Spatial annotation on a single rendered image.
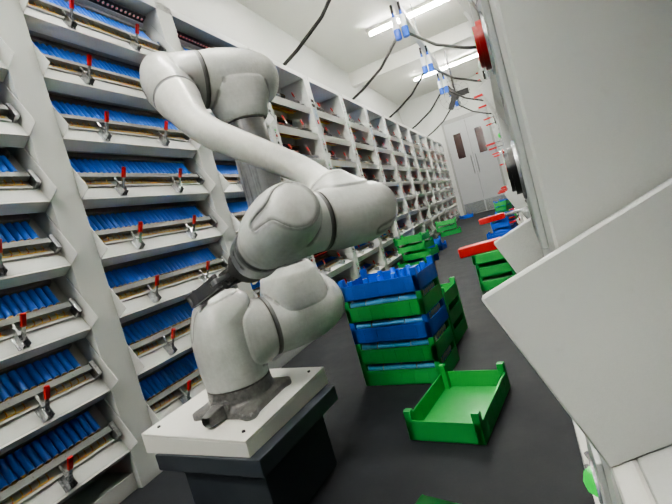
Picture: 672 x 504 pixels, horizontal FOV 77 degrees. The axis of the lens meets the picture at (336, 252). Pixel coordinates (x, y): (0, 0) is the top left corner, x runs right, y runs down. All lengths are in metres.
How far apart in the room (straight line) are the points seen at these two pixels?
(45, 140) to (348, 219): 1.06
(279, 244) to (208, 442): 0.54
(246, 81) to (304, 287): 0.51
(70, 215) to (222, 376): 0.72
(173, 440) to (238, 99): 0.79
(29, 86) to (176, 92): 0.68
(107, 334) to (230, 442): 0.64
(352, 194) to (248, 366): 0.50
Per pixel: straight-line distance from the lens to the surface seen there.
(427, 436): 1.20
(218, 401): 1.05
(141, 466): 1.53
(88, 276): 1.45
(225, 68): 1.09
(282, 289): 1.03
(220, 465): 1.00
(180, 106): 0.94
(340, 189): 0.70
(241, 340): 0.99
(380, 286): 1.45
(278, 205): 0.58
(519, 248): 0.21
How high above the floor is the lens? 0.60
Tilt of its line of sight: 4 degrees down
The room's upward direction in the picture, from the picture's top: 16 degrees counter-clockwise
